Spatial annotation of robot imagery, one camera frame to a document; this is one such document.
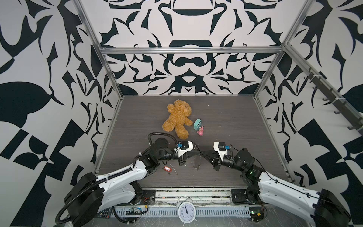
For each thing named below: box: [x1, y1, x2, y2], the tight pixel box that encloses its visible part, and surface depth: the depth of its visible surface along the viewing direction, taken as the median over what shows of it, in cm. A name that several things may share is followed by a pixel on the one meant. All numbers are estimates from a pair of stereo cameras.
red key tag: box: [163, 165, 173, 173], surface depth 85 cm
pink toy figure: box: [196, 126, 204, 137], surface depth 99 cm
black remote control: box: [96, 207, 113, 219], surface depth 70 cm
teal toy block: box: [193, 118, 202, 131], surface depth 101 cm
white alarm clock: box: [176, 195, 197, 227], surface depth 70 cm
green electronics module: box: [248, 207, 265, 224], surface depth 73 cm
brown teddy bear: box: [162, 99, 194, 140], surface depth 98 cm
